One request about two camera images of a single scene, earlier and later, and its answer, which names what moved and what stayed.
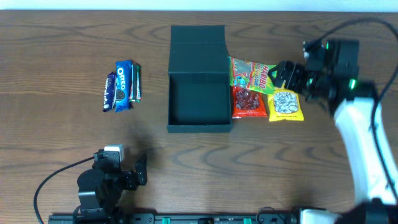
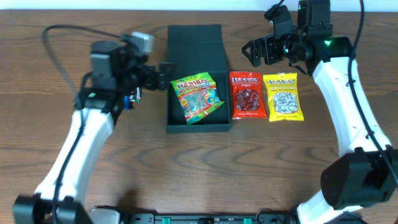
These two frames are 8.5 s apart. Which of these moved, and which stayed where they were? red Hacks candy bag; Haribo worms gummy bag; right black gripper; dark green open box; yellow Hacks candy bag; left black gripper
Moved: Haribo worms gummy bag; right black gripper; left black gripper
Stayed: red Hacks candy bag; yellow Hacks candy bag; dark green open box
